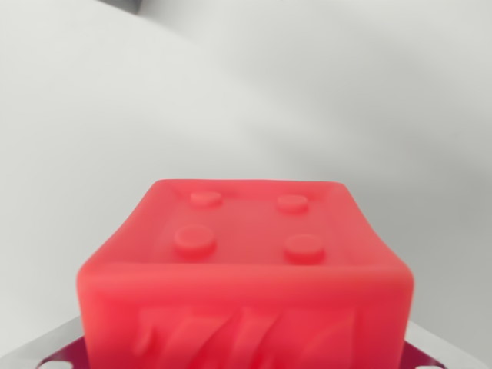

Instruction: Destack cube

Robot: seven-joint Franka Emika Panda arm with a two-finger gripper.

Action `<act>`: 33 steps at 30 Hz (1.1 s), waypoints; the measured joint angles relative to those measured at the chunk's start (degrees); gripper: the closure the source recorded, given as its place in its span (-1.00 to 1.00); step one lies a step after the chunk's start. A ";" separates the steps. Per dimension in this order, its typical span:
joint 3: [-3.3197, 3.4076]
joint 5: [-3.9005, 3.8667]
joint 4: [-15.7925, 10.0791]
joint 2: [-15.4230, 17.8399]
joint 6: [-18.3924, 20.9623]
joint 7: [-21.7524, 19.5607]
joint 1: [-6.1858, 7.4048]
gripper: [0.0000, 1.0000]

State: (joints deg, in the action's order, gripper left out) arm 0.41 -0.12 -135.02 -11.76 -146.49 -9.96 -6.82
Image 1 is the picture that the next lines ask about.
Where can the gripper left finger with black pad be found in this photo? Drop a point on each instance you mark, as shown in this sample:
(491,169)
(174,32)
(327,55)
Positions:
(57,351)

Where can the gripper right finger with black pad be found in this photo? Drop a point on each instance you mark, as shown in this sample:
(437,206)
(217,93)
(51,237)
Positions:
(419,357)

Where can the red embossed cube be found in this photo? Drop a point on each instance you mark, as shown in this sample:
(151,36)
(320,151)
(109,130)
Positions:
(246,292)

